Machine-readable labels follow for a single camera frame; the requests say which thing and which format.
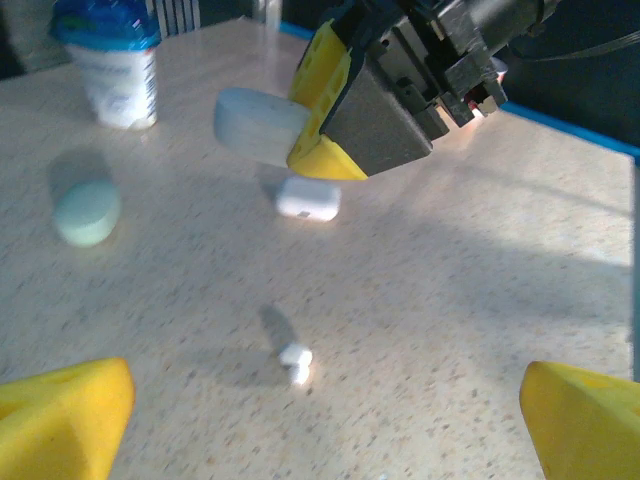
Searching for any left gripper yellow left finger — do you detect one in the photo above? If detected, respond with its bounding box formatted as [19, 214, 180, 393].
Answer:
[0, 356, 137, 480]

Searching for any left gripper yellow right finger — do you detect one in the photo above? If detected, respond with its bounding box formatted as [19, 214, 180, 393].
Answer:
[519, 360, 640, 480]

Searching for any grey-blue charging case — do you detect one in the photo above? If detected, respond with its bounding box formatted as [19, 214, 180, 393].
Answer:
[213, 87, 314, 166]

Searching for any white charging case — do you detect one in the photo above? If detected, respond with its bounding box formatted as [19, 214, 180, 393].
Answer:
[274, 175, 343, 224]

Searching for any pale mint charging case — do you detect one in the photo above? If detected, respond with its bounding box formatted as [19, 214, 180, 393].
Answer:
[52, 178, 123, 249]

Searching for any blue table edge strip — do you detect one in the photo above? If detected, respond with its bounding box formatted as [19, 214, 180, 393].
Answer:
[277, 18, 640, 167]

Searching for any white yogurt cup blue lid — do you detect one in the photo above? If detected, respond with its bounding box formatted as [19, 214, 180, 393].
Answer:
[49, 0, 162, 131]

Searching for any aluminium frame post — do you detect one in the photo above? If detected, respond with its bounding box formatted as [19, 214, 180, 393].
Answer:
[252, 0, 281, 31]

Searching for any white wireless earbud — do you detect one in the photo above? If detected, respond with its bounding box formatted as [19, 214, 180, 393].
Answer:
[278, 342, 315, 387]

